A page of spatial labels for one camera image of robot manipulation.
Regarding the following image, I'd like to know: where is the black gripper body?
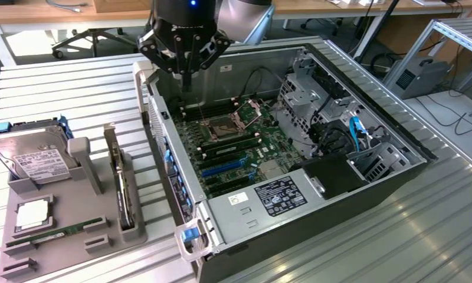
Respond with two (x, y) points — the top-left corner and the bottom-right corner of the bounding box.
(146, 0), (221, 73)

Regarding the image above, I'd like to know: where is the graphics card with metal bracket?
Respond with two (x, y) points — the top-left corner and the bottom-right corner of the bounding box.
(102, 122), (137, 231)

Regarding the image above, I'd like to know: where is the office chair with grey base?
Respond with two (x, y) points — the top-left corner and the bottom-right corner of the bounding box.
(50, 28), (138, 59)

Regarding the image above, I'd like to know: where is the wooden box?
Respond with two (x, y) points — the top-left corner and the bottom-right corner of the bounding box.
(93, 0), (151, 14)

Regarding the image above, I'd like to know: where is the black RAM slot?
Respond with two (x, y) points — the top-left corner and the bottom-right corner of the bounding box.
(182, 105), (237, 121)
(179, 99), (236, 114)

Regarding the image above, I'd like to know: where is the thin locking lever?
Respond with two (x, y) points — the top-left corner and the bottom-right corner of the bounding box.
(194, 96), (205, 123)

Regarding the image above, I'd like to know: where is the metal socket cover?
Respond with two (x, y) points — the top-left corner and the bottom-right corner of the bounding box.
(229, 99), (262, 131)

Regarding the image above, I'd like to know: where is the CPU socket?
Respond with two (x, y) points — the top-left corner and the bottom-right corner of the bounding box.
(202, 116), (241, 142)

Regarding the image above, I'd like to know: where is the silver drive cage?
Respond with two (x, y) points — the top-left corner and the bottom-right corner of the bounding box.
(277, 49), (362, 160)

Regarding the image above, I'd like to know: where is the black office chair base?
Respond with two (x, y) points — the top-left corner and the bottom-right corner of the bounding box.
(289, 17), (344, 37)

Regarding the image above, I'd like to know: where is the green motherboard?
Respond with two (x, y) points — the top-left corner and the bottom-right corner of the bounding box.
(171, 98), (306, 199)

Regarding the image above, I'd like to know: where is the RAM stick with white label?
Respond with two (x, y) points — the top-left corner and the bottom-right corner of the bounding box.
(201, 140), (260, 159)

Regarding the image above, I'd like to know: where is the black expansion slot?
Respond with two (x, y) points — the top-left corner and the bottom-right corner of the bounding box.
(206, 173), (254, 191)
(198, 152), (245, 168)

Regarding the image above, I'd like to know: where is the black slanted pole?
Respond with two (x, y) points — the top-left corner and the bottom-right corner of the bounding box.
(352, 0), (401, 58)

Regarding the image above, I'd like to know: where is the blue expansion slot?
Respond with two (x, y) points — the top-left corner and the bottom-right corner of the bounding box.
(201, 160), (248, 178)

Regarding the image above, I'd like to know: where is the silver chipset heatsink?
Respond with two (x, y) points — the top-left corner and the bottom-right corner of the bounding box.
(258, 163), (290, 179)

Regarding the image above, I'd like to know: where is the silver hard disk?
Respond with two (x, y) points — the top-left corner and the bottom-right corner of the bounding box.
(0, 125), (82, 186)

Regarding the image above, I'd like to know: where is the grey computer tower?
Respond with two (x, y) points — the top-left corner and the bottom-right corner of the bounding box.
(382, 57), (453, 100)

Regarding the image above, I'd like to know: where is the black plastic shroud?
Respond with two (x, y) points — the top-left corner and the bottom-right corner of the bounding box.
(300, 153), (370, 201)

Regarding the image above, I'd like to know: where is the long wooden desk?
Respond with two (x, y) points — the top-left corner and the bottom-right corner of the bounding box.
(273, 0), (472, 20)

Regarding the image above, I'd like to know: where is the silver disk bay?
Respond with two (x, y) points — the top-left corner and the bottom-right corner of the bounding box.
(345, 143), (416, 182)

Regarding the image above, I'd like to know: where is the silver power supply with label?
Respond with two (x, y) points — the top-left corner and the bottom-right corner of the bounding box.
(198, 170), (325, 247)

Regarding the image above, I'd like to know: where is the grey parts rack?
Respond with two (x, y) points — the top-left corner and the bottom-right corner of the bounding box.
(0, 137), (149, 281)

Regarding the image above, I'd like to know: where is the silver CPU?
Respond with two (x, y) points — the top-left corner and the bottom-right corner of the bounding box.
(14, 201), (50, 228)

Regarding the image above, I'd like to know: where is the blue case latch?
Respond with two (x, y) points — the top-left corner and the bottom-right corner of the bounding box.
(179, 228), (199, 242)

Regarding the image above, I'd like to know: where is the green RAM stick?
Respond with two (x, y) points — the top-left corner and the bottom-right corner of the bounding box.
(5, 217), (103, 248)

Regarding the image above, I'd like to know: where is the open black PC case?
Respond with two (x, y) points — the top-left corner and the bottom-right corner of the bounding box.
(131, 42), (438, 283)

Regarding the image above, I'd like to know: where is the grey-blue network cable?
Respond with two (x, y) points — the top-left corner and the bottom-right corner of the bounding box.
(46, 0), (90, 13)

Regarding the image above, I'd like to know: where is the black wire bundle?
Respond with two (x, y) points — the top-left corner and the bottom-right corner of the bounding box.
(309, 120), (390, 157)

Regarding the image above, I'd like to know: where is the blue wire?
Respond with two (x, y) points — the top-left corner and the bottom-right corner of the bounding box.
(348, 116), (373, 153)

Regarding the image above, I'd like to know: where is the aluminium frame rack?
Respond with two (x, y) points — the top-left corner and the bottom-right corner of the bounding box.
(381, 16), (472, 95)

